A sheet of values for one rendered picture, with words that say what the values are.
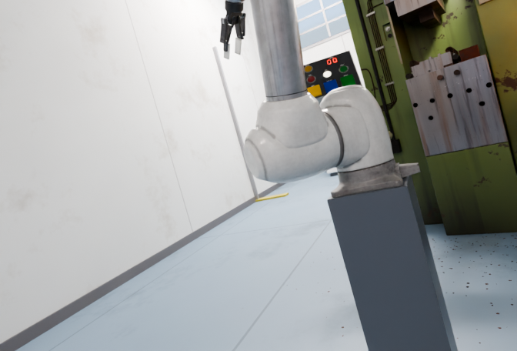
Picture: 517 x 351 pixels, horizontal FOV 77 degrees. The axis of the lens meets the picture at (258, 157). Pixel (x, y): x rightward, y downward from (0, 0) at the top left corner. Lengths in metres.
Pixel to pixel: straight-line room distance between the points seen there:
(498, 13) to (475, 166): 0.81
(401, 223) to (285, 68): 0.46
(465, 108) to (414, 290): 1.27
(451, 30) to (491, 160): 0.94
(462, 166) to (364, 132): 1.26
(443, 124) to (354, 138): 1.24
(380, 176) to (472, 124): 1.20
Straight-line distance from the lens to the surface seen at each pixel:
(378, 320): 1.01
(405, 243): 0.90
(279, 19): 0.76
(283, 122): 0.74
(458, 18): 2.60
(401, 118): 2.28
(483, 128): 2.03
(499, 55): 2.22
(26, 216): 2.72
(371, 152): 0.87
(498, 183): 2.09
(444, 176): 2.09
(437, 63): 2.10
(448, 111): 2.03
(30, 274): 2.71
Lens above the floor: 0.79
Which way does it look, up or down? 2 degrees down
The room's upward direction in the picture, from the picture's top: 16 degrees counter-clockwise
